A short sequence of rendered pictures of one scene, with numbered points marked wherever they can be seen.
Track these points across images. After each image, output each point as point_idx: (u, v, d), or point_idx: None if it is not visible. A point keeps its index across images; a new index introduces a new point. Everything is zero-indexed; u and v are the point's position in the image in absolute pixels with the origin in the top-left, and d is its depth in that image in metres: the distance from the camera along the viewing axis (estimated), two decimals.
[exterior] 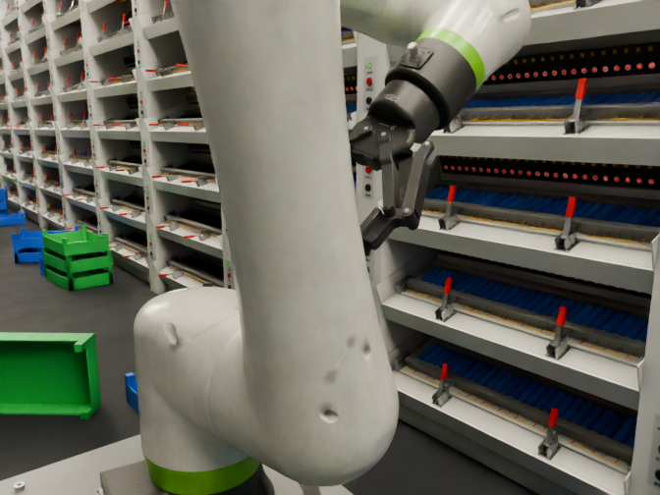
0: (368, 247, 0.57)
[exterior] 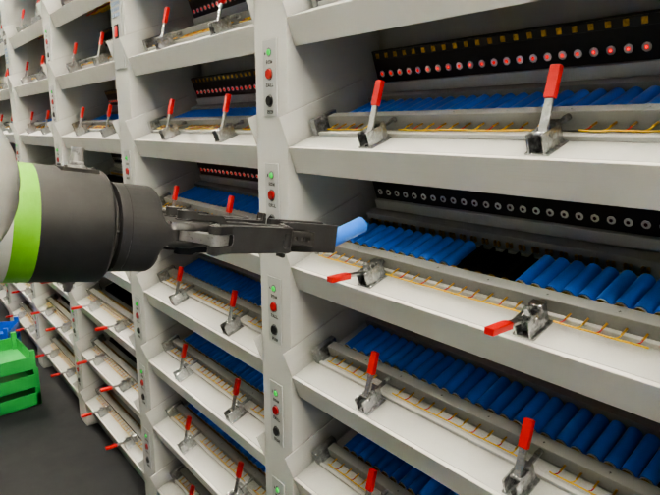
0: None
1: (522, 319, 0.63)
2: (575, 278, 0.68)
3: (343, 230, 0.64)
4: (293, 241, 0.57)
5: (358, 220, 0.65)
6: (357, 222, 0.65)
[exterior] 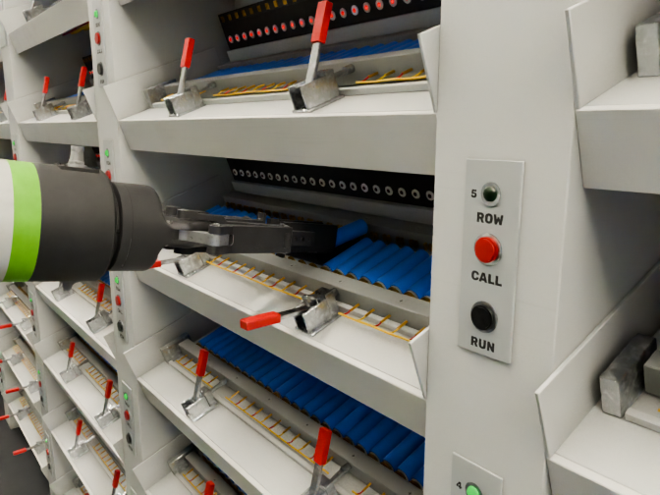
0: None
1: (297, 310, 0.53)
2: (379, 263, 0.58)
3: (343, 231, 0.64)
4: (293, 241, 0.57)
5: (358, 222, 0.65)
6: (358, 224, 0.65)
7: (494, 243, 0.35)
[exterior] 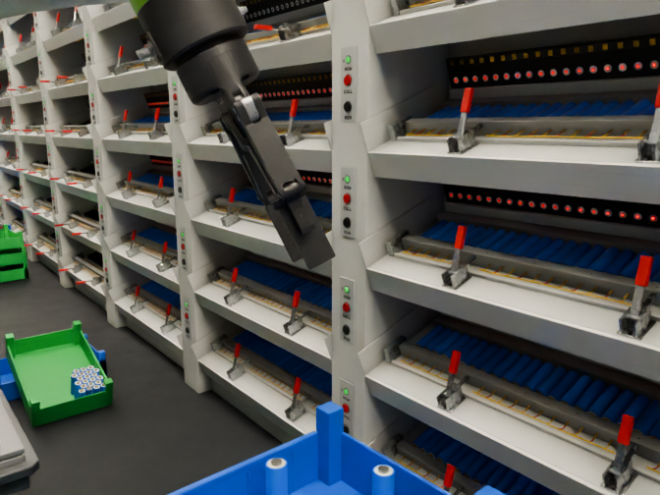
0: (311, 228, 0.57)
1: (280, 27, 1.11)
2: None
3: None
4: None
5: (311, 18, 1.24)
6: (311, 19, 1.23)
7: None
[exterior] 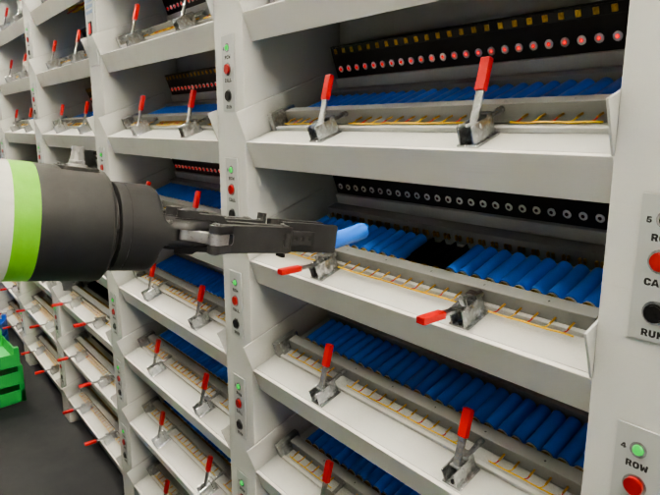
0: None
1: (456, 308, 0.64)
2: (513, 269, 0.69)
3: (467, 258, 0.75)
4: (293, 241, 0.57)
5: (477, 247, 0.76)
6: (478, 249, 0.76)
7: None
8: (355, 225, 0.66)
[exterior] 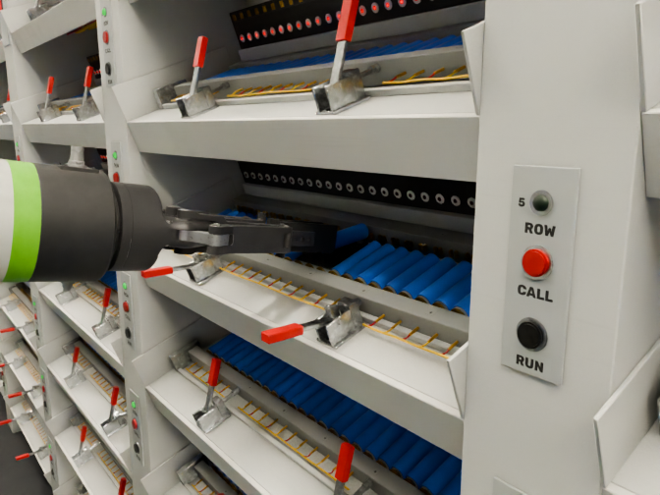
0: None
1: (319, 322, 0.50)
2: (404, 271, 0.56)
3: (358, 257, 0.61)
4: (293, 241, 0.57)
5: (373, 245, 0.63)
6: (373, 247, 0.62)
7: (545, 255, 0.32)
8: (355, 225, 0.66)
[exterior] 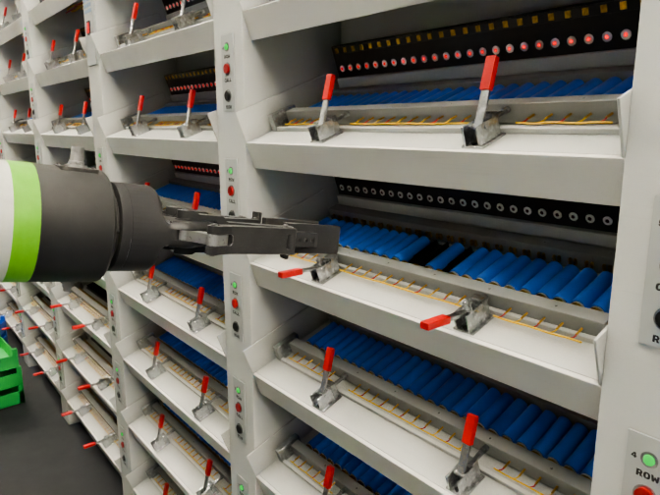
0: None
1: (461, 313, 0.63)
2: (519, 272, 0.68)
3: (471, 261, 0.73)
4: (297, 242, 0.57)
5: (482, 250, 0.75)
6: (482, 252, 0.75)
7: None
8: (448, 249, 0.79)
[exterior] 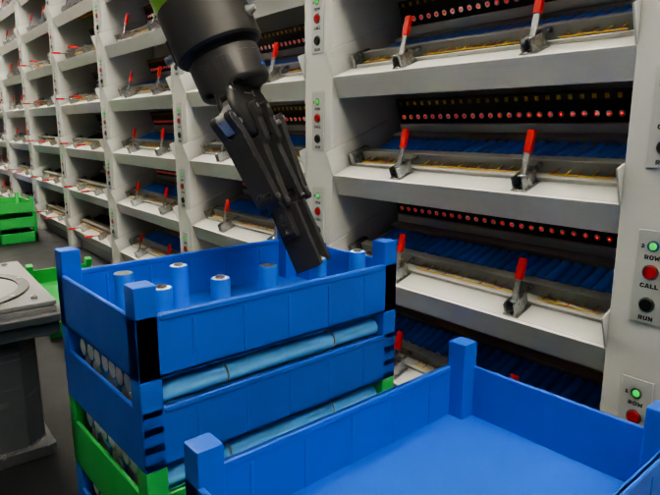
0: (298, 236, 0.59)
1: None
2: None
3: None
4: None
5: None
6: None
7: None
8: None
